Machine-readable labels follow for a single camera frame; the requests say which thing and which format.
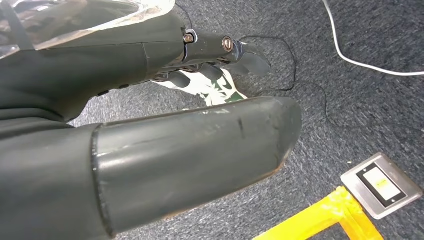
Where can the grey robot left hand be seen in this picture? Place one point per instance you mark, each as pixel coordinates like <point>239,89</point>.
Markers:
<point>185,155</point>

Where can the white green patterned object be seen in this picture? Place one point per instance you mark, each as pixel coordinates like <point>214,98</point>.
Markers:
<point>215,91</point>

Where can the yellow floor tape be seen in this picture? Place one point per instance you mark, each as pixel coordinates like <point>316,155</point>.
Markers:
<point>318,218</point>

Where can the clear plastic film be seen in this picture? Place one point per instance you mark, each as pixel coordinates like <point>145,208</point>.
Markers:
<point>82,15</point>

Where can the silver floor socket plate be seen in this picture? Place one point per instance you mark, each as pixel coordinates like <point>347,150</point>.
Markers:
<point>364,195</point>

